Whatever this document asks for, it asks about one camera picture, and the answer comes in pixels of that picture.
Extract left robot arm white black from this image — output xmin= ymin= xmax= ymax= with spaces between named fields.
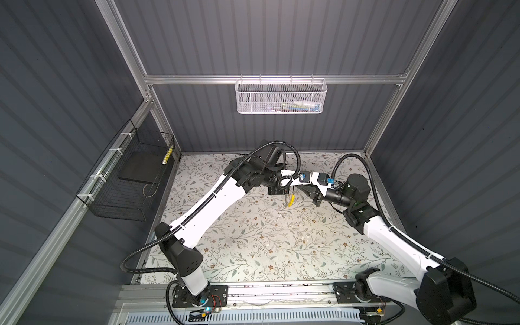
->
xmin=155 ymin=141 xmax=286 ymax=299

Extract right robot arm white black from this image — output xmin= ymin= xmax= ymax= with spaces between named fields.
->
xmin=297 ymin=171 xmax=477 ymax=324

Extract items inside white basket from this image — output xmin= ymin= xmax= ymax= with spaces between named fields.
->
xmin=265 ymin=101 xmax=322 ymax=113

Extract yellow marker in basket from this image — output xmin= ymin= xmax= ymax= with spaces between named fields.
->
xmin=162 ymin=146 xmax=173 ymax=165

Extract black pad in basket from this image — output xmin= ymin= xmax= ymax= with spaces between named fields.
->
xmin=118 ymin=152 xmax=165 ymax=184

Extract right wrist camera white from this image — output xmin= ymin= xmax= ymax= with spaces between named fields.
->
xmin=311 ymin=172 xmax=334 ymax=196

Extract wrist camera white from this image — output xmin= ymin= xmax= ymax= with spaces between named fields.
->
xmin=279 ymin=169 xmax=311 ymax=187
xmin=311 ymin=172 xmax=334 ymax=196

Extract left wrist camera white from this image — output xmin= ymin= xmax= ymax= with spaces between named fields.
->
xmin=279 ymin=169 xmax=311 ymax=187

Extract white wire mesh basket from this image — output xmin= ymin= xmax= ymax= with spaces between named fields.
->
xmin=234 ymin=81 xmax=328 ymax=115

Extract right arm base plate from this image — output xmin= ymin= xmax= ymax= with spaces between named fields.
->
xmin=332 ymin=281 xmax=362 ymax=304

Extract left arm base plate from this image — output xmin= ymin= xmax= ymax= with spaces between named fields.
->
xmin=171 ymin=284 xmax=229 ymax=308

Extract white slotted cable duct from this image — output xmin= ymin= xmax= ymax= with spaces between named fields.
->
xmin=121 ymin=309 xmax=366 ymax=325

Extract black wire basket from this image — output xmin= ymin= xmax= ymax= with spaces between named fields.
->
xmin=77 ymin=121 xmax=176 ymax=222

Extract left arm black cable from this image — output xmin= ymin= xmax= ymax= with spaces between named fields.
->
xmin=119 ymin=140 xmax=302 ymax=275

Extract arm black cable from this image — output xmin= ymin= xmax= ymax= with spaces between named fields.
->
xmin=330 ymin=152 xmax=520 ymax=325
xmin=119 ymin=140 xmax=302 ymax=275

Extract aluminium mounting rail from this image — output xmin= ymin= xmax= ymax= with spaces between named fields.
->
xmin=115 ymin=274 xmax=420 ymax=311

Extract aluminium frame crossbar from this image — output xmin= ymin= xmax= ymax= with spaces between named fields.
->
xmin=144 ymin=74 xmax=407 ymax=85

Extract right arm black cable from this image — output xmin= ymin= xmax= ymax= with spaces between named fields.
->
xmin=330 ymin=152 xmax=520 ymax=325

